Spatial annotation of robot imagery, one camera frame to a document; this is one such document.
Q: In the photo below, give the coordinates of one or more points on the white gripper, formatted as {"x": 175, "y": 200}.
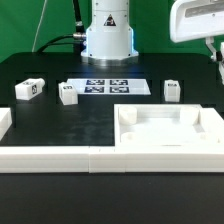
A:
{"x": 196, "y": 19}

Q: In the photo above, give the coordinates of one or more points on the white square tabletop part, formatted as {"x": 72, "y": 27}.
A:
{"x": 167, "y": 125}

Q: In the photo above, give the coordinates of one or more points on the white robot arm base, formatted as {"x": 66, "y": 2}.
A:
{"x": 109, "y": 38}

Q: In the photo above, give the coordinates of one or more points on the white marker tag sheet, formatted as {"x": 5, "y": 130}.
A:
{"x": 110, "y": 86}

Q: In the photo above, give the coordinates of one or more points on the white front fence wall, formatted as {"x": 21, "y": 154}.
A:
{"x": 110, "y": 159}

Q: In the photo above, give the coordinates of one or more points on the white fence wall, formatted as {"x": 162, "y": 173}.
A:
{"x": 5, "y": 121}
{"x": 110, "y": 159}

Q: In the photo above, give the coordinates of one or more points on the white left fence wall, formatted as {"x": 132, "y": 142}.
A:
{"x": 5, "y": 121}

